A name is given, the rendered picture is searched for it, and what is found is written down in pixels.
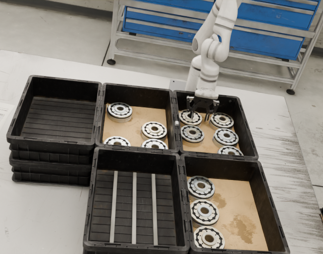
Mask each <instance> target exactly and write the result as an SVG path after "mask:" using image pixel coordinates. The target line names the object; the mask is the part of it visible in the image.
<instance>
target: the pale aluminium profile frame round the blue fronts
mask: <svg viewBox="0 0 323 254"><path fill-rule="evenodd" d="M119 5H121V6H120V9H119ZM125 6H130V7H136V8H141V9H147V10H153V11H159V12H165V13H170V14H176V15H182V16H187V17H193V18H199V19H205V20H206V18H207V17H208V15H209V13H205V12H199V11H193V10H188V9H182V8H177V7H171V6H165V5H159V4H153V3H148V2H142V1H136V0H114V8H113V20H112V32H111V43H110V55H109V59H108V60H107V63H108V64H109V65H114V64H115V63H116V61H115V60H113V59H114V55H115V54H118V55H124V56H130V57H136V58H142V59H148V60H154V61H160V62H166V63H170V64H176V65H182V66H188V67H190V66H191V62H192V61H190V60H184V59H178V58H172V57H166V56H160V55H155V54H149V53H142V52H136V51H130V50H125V49H119V48H118V47H117V43H118V40H119V38H125V39H131V40H136V41H142V42H148V43H154V44H160V45H166V46H172V47H177V48H183V49H189V50H192V43H185V42H179V41H173V40H167V39H161V38H155V37H150V36H144V35H138V34H136V33H132V32H129V33H126V32H124V31H123V28H122V27H123V20H124V11H125ZM316 12H318V13H321V15H320V18H319V20H318V22H317V25H316V27H315V29H314V31H307V30H302V29H296V28H290V27H285V26H279V25H273V24H268V23H262V22H256V21H251V20H244V19H239V18H237V19H236V22H235V25H239V26H245V27H250V28H256V29H262V30H268V31H274V32H279V33H285V34H291V35H296V36H302V37H308V38H311V39H310V41H309V43H308V46H307V48H306V49H305V48H301V49H300V52H304V55H303V57H302V56H301V54H300V52H299V54H298V56H297V59H296V61H291V60H290V59H284V58H278V57H277V58H273V57H267V56H261V55H255V54H249V53H243V52H237V51H232V50H229V54H228V56H231V57H236V58H242V59H248V60H254V61H260V62H266V63H270V64H276V65H282V66H286V67H287V69H288V72H289V75H290V78H289V77H283V76H277V75H271V74H265V73H259V72H253V71H247V70H242V69H236V68H230V67H224V66H219V67H220V70H219V72H223V73H229V74H236V75H242V76H247V77H253V78H259V79H265V80H271V81H277V82H283V83H289V84H291V85H290V89H287V90H286V92H287V93H288V94H290V95H294V94H295V92H294V91H293V90H295V88H296V86H297V84H298V81H299V79H300V77H301V74H302V72H303V70H304V68H305V65H306V63H307V61H308V59H309V56H310V54H311V52H312V50H313V47H314V45H315V43H316V41H317V38H318V36H319V34H320V31H321V29H322V27H323V9H319V8H318V9H317V11H316ZM294 68H297V71H296V73H295V71H294Z"/></svg>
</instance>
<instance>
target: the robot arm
mask: <svg viewBox="0 0 323 254"><path fill-rule="evenodd" d="M242 1H243V0H216V2H215V4H214V5H213V7H212V9H211V11H210V13H209V15H208V17H207V18H206V20H205V22H204V23H203V25H202V26H201V28H200V29H199V30H198V32H197V33H196V35H195V36H194V39H193V41H192V50H193V52H194V53H195V54H197V55H198V56H196V57H195V58H193V60H192V62H191V66H190V71H189V75H188V79H187V83H186V87H185V91H192V92H195V95H194V96H193V97H190V96H187V110H188V111H190V118H191V120H192V119H193V114H194V111H195V110H196V109H197V108H198V107H202V108H206V111H207V112H206V116H205V122H207V121H208V120H209V116H210V114H215V112H216V110H217V108H218V106H219V104H220V103H219V100H217V101H215V100H214V99H218V96H219V95H218V93H217V92H215V89H216V85H217V79H218V75H219V70H220V67H219V66H218V65H217V64H216V63H215V62H214V61H218V62H223V61H225V60H226V59H227V57H228V54H229V46H230V37H231V33H232V30H233V27H234V24H235V22H236V19H237V14H238V8H239V6H240V5H241V3H242ZM214 33H216V34H218V35H219V36H220V37H221V38H222V42H219V38H218V36H217V35H215V34H214ZM192 100H193V101H194V102H195V103H194V104H193V106H192V107H190V102H191V101H192ZM212 103H213V105H214V107H213V109H212V110H210V108H209V106H210V105H211V104H212Z"/></svg>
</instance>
